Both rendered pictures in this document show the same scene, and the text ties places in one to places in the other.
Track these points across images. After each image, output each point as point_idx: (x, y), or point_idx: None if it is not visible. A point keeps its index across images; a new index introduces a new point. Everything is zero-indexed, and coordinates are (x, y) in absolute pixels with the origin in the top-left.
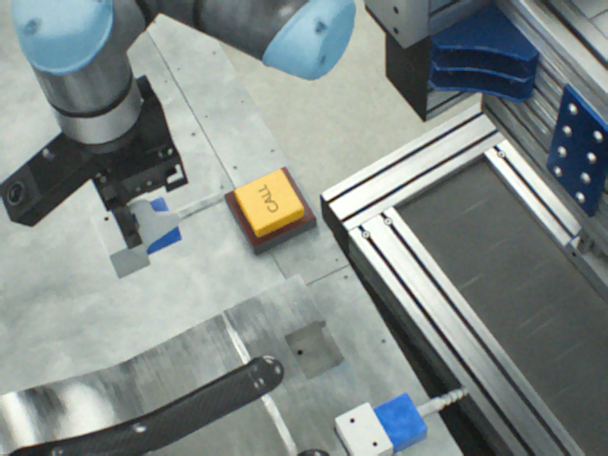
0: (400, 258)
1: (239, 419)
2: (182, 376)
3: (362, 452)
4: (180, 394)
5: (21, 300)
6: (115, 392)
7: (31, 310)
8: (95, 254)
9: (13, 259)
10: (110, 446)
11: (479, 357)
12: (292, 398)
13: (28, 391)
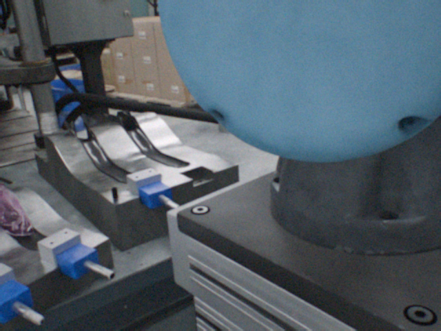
0: None
1: (158, 165)
2: (178, 154)
3: (131, 175)
4: (169, 155)
5: (224, 154)
6: (169, 143)
7: (220, 156)
8: (251, 161)
9: (242, 149)
10: (143, 144)
11: None
12: (168, 171)
13: (161, 121)
